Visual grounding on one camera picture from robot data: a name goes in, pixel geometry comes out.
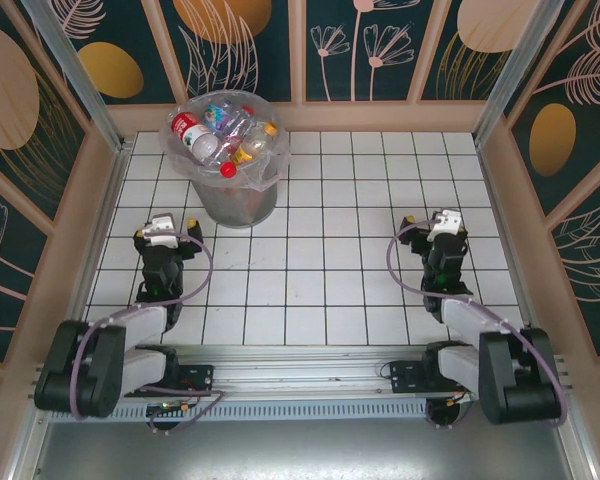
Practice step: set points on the red white label water bottle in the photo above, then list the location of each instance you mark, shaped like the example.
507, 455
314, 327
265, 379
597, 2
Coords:
190, 130

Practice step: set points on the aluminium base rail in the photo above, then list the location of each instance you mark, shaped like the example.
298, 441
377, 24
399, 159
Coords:
300, 372

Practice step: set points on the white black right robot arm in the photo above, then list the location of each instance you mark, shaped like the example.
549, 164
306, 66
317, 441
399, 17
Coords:
510, 380

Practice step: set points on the orange juice bottle black label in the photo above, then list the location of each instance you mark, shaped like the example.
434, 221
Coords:
255, 145

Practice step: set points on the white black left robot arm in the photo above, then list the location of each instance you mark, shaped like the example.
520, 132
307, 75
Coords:
80, 370

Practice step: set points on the aluminium frame post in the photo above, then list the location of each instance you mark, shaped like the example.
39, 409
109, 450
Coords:
80, 80
505, 75

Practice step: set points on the clear plastic bin liner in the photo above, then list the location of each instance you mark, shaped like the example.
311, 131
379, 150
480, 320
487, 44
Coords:
275, 170

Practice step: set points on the grey metal mesh bin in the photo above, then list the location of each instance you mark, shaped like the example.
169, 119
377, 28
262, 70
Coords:
240, 205

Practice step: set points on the grey metal base plate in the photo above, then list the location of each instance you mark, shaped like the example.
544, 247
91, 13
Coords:
300, 450

